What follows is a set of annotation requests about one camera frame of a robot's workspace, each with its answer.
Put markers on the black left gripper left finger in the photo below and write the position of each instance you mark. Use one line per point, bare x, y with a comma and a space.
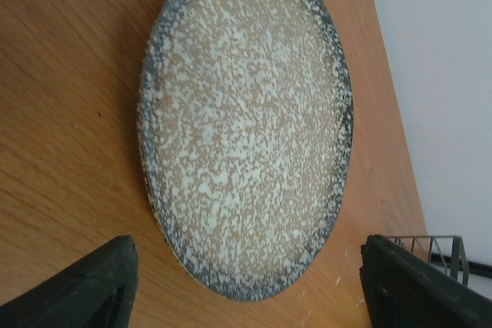
96, 291

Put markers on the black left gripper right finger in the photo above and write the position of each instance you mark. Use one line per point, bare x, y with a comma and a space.
401, 290

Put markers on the grey speckled large plate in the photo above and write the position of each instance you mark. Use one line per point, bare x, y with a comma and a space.
245, 126

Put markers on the black wire dish rack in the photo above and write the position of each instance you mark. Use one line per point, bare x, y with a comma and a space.
443, 251

